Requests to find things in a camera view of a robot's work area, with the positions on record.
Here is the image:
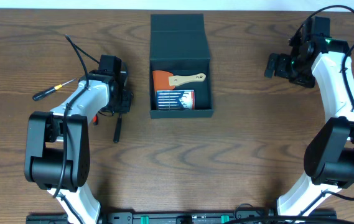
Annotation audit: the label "red handled pliers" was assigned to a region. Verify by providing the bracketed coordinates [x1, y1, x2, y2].
[93, 115, 98, 126]

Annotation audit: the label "small claw hammer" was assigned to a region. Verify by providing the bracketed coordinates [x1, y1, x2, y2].
[113, 113, 123, 143]

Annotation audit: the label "orange scraper wooden handle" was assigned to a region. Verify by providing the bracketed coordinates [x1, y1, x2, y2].
[152, 70, 207, 91]

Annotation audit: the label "blue screwdriver set case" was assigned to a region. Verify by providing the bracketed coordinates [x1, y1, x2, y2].
[156, 90, 195, 110]

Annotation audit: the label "black yellow screwdriver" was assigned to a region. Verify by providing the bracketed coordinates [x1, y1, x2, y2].
[32, 78, 75, 101]

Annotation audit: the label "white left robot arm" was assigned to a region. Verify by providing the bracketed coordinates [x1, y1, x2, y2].
[24, 68, 133, 223]

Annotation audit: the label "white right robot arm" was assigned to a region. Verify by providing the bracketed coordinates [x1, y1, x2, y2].
[264, 36, 354, 217]

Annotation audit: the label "dark green open box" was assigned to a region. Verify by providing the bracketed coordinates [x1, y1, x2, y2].
[149, 14, 213, 119]

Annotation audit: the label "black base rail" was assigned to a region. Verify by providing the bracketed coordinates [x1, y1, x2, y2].
[26, 208, 337, 224]

